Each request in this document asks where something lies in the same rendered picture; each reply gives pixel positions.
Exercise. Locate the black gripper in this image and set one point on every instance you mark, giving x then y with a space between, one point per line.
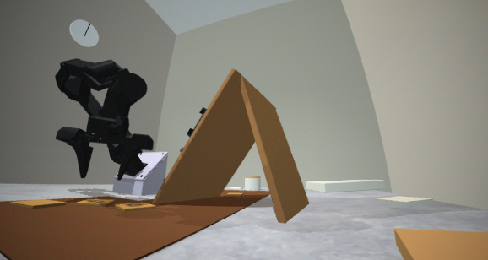
79 140

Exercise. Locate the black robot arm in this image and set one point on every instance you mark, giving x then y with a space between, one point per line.
76 78

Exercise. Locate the brown wooden easel board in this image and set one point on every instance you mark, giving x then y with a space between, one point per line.
237 117

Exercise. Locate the grey cylindrical container with orange lid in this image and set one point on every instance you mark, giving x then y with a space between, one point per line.
253 183

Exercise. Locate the tan flat board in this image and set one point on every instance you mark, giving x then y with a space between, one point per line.
441 244

